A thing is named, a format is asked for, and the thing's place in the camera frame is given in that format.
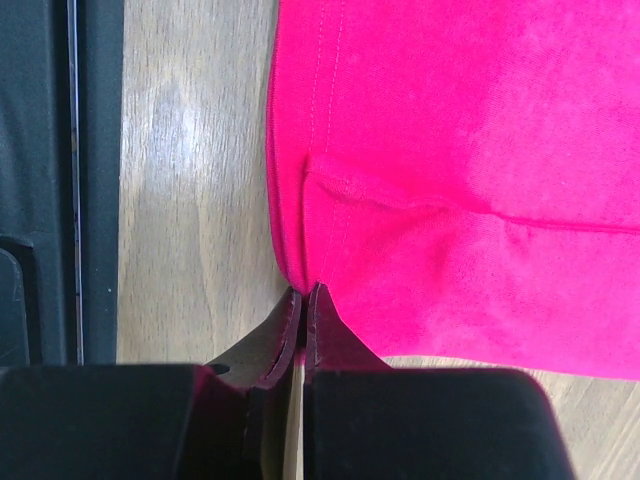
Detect red t shirt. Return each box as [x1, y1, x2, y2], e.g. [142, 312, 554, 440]
[266, 1, 639, 380]

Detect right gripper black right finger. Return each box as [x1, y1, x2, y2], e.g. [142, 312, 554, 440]
[303, 284, 573, 479]

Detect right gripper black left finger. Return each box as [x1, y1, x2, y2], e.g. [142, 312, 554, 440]
[1, 290, 302, 479]

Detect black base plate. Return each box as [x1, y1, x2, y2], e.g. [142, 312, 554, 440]
[1, 1, 124, 366]

